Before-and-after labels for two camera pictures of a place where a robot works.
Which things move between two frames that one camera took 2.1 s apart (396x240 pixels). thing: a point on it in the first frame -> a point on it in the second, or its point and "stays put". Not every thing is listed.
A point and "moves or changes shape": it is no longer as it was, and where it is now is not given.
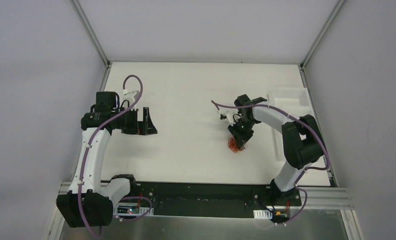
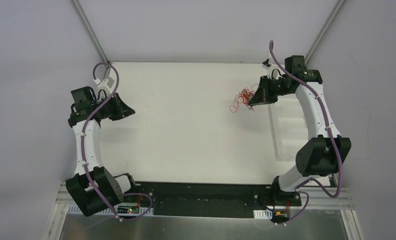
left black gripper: (140, 120) -> (117, 107)
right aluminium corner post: (335, 10) stays put
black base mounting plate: (208, 199) stays put
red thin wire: (232, 144) moves or changes shape
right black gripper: (238, 132) -> (265, 90)
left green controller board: (128, 209) stays put
